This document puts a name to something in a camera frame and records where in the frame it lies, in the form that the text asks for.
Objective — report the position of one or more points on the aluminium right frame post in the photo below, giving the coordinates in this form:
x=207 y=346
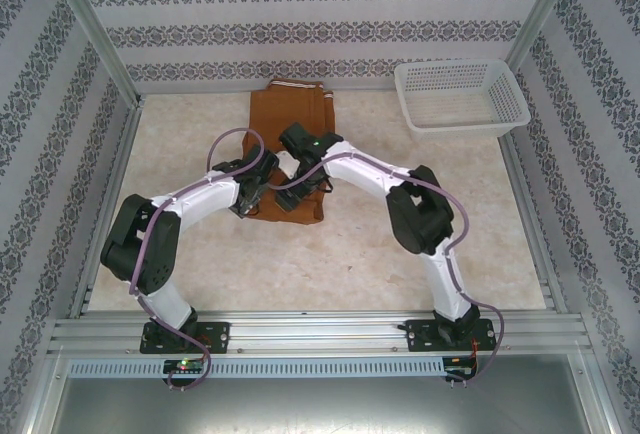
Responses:
x=542 y=14

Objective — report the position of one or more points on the aluminium left frame post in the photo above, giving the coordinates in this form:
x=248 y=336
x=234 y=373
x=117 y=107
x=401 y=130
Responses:
x=90 y=24

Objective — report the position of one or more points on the controller circuit board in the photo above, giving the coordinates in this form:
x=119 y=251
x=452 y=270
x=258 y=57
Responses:
x=460 y=367
x=182 y=366

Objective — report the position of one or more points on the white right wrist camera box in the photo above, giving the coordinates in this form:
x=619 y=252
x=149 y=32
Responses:
x=288 y=164

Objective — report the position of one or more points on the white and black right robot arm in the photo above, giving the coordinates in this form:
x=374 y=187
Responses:
x=360 y=169

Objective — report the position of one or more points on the left controller circuit board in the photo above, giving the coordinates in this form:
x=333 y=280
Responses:
x=182 y=366

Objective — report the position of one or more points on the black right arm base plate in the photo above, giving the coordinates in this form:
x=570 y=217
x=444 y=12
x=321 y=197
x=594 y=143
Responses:
x=420 y=336

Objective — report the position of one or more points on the aluminium mounting rail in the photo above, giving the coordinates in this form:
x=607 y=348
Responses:
x=320 y=331

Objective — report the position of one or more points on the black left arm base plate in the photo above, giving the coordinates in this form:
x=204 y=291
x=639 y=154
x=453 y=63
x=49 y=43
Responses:
x=215 y=336

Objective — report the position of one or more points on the brown long pants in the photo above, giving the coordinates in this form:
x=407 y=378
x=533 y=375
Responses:
x=295 y=109

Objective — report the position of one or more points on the aluminium right side rail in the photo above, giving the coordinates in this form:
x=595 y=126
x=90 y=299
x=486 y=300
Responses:
x=530 y=214

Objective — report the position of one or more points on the white perforated plastic basket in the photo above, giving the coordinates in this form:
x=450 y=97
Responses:
x=460 y=104

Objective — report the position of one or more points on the aluminium frame post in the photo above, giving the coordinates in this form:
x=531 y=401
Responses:
x=90 y=24
x=542 y=14

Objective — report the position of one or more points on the grey metal bottom panel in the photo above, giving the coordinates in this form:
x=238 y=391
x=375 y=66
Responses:
x=320 y=406

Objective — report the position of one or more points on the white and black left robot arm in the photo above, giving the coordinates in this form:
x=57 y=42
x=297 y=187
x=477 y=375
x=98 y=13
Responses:
x=200 y=201

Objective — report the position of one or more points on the aluminium left side rail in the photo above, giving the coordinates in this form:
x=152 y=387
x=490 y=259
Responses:
x=112 y=174

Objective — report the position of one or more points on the right controller circuit board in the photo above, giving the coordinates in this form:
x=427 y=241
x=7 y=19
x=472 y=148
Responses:
x=460 y=367

